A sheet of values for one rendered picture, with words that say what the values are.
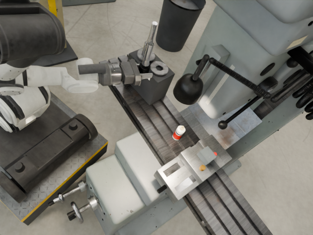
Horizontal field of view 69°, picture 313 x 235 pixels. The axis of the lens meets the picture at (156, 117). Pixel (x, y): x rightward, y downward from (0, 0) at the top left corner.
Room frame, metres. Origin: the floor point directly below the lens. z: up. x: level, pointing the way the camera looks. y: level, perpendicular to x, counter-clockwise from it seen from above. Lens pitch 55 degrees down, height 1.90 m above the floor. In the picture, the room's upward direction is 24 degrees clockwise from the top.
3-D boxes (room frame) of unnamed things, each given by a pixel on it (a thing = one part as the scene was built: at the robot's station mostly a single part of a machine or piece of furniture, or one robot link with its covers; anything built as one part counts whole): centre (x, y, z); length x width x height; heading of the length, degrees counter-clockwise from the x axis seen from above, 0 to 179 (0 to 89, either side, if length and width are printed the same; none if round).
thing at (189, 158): (0.48, -0.24, 1.02); 0.15 x 0.06 x 0.04; 57
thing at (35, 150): (0.50, 0.72, 0.59); 0.64 x 0.52 x 0.33; 73
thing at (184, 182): (0.50, -0.25, 0.98); 0.35 x 0.15 x 0.11; 147
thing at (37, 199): (0.50, 0.72, 0.20); 0.78 x 0.68 x 0.40; 73
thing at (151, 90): (0.84, 0.13, 1.03); 0.22 x 0.12 x 0.20; 62
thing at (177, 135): (0.63, -0.13, 0.98); 0.04 x 0.04 x 0.11
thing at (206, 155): (0.52, -0.27, 1.04); 0.06 x 0.05 x 0.06; 57
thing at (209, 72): (0.52, -0.08, 1.44); 0.04 x 0.04 x 0.21; 54
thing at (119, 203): (0.59, -0.13, 0.43); 0.81 x 0.32 x 0.60; 144
